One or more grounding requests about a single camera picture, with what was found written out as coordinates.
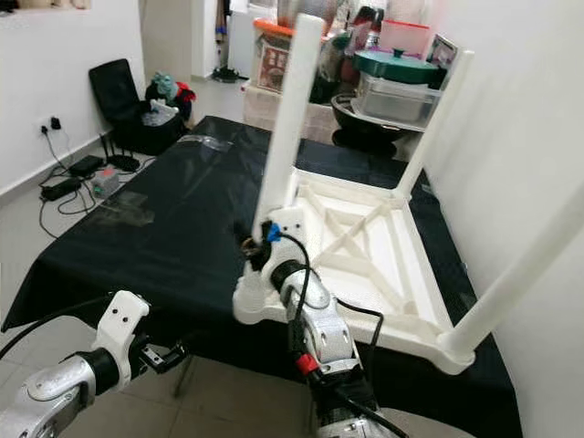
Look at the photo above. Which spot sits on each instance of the white plastic packet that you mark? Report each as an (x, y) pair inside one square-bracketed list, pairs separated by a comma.
[(164, 111)]

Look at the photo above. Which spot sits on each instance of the black round stand base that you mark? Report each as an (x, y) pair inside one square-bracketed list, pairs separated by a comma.
[(123, 161)]

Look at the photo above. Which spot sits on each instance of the black glossy bag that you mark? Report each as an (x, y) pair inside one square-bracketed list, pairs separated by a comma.
[(333, 78)]

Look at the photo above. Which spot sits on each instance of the printed cardboard box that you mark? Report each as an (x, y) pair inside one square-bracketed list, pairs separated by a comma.
[(444, 53)]

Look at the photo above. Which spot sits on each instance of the clear plastic container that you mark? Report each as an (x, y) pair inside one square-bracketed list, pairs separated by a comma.
[(397, 100)]

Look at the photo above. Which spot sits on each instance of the black open bag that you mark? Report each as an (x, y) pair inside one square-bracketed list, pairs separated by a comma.
[(114, 91)]

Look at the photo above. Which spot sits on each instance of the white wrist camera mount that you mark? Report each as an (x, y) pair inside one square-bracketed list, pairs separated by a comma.
[(123, 319), (292, 224)]

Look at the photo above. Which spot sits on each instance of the clear tape cross patch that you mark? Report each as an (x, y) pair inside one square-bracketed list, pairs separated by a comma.
[(132, 210)]

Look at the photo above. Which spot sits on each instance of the clear tape strip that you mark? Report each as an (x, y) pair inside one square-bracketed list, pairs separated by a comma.
[(205, 141)]

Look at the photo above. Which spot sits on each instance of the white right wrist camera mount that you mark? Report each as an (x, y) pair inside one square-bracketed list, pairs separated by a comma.
[(292, 224)]

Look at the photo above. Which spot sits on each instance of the metal pot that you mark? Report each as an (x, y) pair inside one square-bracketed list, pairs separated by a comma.
[(331, 11)]

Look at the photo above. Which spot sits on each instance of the grey metal folding frame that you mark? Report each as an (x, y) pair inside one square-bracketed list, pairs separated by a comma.
[(182, 376)]

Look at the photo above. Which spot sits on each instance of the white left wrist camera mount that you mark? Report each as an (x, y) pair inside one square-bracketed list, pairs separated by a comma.
[(123, 319)]

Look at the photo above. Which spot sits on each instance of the pink plastic container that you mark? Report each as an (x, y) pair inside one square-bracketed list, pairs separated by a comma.
[(404, 36)]

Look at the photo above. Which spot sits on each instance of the black floor cloth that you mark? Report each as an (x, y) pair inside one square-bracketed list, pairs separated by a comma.
[(192, 237)]

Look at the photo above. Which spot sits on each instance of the black power adapter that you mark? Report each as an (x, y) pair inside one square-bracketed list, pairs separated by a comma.
[(87, 164), (61, 189)]

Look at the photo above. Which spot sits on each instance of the grey power box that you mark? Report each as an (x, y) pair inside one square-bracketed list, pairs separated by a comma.
[(105, 180)]

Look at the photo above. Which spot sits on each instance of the beige cloth-covered stand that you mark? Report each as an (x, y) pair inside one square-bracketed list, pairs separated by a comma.
[(260, 109)]

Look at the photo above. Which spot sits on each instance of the green pot with lid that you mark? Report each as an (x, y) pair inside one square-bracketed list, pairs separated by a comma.
[(397, 67)]

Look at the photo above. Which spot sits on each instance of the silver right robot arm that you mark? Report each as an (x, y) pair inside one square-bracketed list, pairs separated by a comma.
[(324, 328)]

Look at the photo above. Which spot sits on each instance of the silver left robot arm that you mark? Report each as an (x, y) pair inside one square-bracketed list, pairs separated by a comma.
[(55, 392)]

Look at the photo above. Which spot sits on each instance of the white appliance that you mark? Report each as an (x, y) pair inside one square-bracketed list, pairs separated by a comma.
[(242, 46)]

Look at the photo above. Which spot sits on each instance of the orange-lidded storage box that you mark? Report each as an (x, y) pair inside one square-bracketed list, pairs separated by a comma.
[(274, 64)]

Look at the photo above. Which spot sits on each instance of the beige tub orange lid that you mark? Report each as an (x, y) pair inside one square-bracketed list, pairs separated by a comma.
[(36, 3)]

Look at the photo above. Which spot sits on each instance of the black wok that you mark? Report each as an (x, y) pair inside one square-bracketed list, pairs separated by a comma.
[(365, 137)]

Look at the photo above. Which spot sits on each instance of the red soft item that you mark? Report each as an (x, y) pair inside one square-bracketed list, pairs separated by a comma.
[(187, 91)]

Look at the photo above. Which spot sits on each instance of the teal plush toy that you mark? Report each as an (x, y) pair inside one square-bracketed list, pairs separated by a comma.
[(164, 87)]

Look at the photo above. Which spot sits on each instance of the white plastic table top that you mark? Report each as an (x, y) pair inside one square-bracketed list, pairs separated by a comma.
[(383, 265)]

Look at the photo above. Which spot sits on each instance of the wall socket with plug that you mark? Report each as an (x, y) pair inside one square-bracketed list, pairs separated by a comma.
[(52, 123)]

